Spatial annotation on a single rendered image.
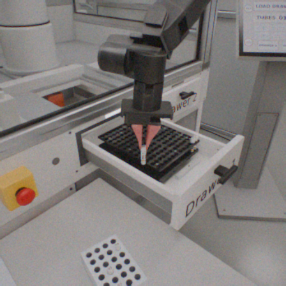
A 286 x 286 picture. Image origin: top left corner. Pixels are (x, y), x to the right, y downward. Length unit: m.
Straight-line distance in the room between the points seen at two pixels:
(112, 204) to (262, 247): 1.14
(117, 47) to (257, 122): 1.26
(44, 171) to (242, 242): 1.26
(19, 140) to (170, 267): 0.43
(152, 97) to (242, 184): 1.50
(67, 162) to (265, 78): 1.15
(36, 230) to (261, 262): 1.24
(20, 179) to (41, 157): 0.09
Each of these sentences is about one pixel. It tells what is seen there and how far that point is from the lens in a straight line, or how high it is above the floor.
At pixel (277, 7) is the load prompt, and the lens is 1.53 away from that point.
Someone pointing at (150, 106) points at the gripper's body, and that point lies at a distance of 0.49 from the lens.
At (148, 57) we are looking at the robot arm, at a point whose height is 1.16.
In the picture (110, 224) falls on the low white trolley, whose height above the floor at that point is 0.76.
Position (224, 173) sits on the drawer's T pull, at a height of 0.91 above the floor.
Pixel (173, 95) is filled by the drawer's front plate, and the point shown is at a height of 0.91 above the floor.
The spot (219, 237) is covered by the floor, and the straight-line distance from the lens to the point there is 1.66.
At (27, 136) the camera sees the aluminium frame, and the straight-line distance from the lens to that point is 0.64.
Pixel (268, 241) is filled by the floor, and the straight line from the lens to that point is 1.74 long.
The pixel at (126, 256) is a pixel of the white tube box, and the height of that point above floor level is 0.80.
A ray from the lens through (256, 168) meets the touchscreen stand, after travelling 1.85.
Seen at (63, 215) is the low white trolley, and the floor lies 0.76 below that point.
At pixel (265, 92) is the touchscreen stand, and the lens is 1.58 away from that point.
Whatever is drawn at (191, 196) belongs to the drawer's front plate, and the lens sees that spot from 0.56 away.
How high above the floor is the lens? 1.28
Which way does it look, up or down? 33 degrees down
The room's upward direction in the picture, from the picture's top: straight up
